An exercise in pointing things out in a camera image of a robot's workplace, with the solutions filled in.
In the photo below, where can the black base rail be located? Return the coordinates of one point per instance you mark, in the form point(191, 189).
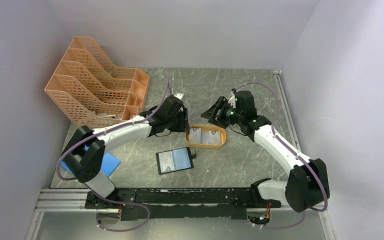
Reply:
point(177, 203)

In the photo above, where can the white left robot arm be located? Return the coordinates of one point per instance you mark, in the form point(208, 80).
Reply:
point(84, 153)

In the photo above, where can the blue folder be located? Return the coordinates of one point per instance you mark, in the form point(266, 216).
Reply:
point(108, 165)

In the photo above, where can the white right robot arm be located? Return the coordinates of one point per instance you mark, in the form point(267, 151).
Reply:
point(307, 183)

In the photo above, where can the orange oval tray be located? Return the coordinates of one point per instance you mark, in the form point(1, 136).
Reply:
point(208, 128)

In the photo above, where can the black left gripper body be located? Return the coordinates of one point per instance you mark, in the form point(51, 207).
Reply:
point(172, 122)

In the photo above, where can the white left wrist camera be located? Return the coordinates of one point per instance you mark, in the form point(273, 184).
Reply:
point(179, 96)

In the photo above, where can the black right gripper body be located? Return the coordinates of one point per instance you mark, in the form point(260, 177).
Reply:
point(232, 115)

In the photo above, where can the credit card in tray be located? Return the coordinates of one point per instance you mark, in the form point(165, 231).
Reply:
point(211, 137)

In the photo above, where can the black leather card holder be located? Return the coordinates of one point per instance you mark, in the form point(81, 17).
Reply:
point(182, 158)

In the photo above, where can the orange mesh file organizer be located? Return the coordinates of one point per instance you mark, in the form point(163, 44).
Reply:
point(92, 91)

